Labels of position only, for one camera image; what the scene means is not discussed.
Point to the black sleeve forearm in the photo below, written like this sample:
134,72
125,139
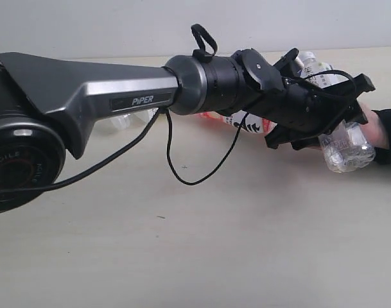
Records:
383,156

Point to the person's open hand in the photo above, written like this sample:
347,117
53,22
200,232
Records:
374,130

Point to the white Suntory tea bottle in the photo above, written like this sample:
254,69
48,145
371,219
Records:
345,149

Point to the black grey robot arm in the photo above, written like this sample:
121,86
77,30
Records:
48,107

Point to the pink peach label bottle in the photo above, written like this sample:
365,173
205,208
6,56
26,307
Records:
252,123

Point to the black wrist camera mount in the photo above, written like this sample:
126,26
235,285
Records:
289,65

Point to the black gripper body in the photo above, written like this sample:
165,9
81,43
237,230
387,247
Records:
304,112

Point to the square pear tea bottle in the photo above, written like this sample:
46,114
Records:
140,118

